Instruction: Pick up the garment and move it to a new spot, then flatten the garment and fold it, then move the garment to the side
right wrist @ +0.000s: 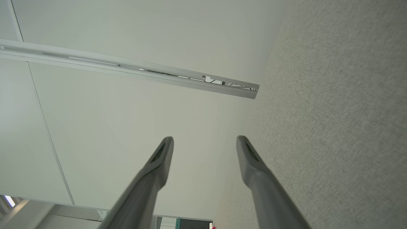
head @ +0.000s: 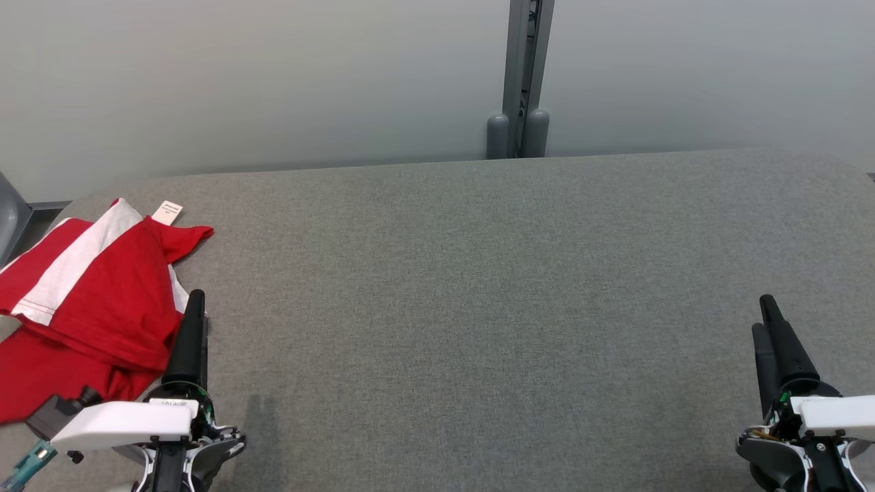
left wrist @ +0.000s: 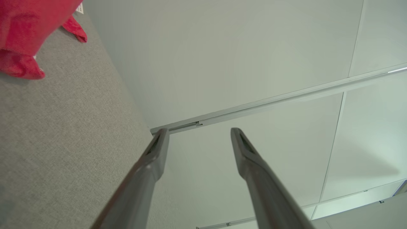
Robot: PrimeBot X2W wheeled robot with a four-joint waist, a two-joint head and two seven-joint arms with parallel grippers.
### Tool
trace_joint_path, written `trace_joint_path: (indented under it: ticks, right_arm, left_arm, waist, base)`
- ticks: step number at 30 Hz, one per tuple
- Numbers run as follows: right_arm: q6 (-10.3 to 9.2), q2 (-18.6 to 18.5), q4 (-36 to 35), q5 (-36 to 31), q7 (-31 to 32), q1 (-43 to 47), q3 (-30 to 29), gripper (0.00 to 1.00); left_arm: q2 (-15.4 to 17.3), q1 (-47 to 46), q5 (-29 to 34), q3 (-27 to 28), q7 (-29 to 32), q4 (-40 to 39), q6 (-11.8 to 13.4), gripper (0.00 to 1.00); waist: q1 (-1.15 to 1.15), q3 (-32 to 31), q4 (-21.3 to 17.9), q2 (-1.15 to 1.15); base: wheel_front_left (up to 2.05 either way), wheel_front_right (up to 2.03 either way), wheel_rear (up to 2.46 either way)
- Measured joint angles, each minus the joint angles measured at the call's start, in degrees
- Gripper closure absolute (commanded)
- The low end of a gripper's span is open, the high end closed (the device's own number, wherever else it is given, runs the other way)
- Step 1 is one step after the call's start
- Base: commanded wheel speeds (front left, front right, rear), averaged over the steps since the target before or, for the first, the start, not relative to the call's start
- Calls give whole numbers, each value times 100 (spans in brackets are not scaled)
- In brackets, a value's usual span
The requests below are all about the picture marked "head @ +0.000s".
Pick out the grey partition post with feet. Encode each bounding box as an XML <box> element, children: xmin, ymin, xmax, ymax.
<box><xmin>486</xmin><ymin>0</ymin><xmax>555</xmax><ymax>160</ymax></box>

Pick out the red white garment with tag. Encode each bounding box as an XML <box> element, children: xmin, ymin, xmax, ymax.
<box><xmin>0</xmin><ymin>198</ymin><xmax>214</xmax><ymax>373</ymax></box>

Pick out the black cable with teal plug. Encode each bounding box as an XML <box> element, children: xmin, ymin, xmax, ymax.
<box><xmin>0</xmin><ymin>439</ymin><xmax>59</xmax><ymax>492</ymax></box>

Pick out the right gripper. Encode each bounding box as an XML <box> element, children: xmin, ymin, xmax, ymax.
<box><xmin>752</xmin><ymin>295</ymin><xmax>875</xmax><ymax>442</ymax></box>

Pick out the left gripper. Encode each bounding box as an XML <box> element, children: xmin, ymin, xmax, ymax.
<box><xmin>51</xmin><ymin>290</ymin><xmax>217</xmax><ymax>454</ymax></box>

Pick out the grey slanted partition leg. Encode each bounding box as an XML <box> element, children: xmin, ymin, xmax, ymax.
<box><xmin>0</xmin><ymin>171</ymin><xmax>33</xmax><ymax>269</ymax></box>

